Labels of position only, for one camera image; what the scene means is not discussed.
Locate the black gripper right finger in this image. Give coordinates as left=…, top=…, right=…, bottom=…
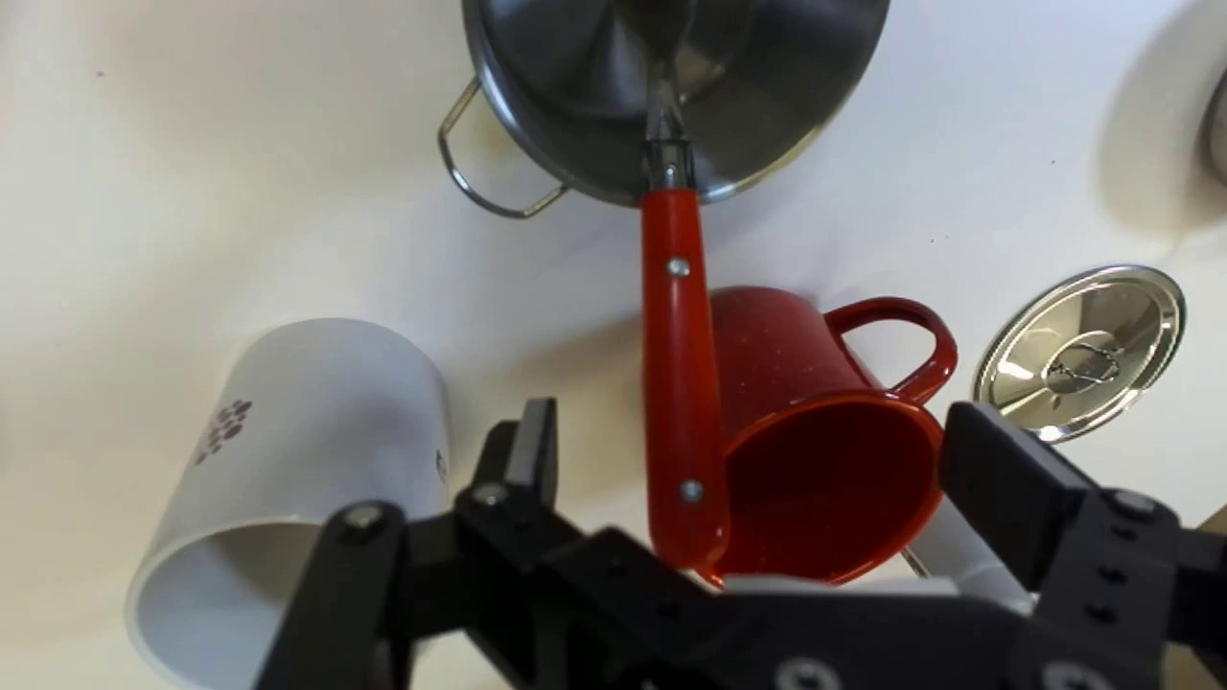
left=934, top=397, right=1097, bottom=595

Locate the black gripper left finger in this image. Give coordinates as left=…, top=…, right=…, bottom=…
left=471, top=396, right=567, bottom=515

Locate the red handled metal fork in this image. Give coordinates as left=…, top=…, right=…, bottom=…
left=636, top=71, right=737, bottom=575

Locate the round steel pot lid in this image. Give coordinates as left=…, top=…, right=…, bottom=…
left=970, top=262, right=1191, bottom=447

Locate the red enamel mug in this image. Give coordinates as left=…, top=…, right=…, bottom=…
left=704, top=282, right=963, bottom=589

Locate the white ceramic mug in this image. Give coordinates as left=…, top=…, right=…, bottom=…
left=123, top=314, right=454, bottom=690

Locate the small steel pot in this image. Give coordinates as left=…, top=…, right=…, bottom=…
left=431, top=0, right=897, bottom=222

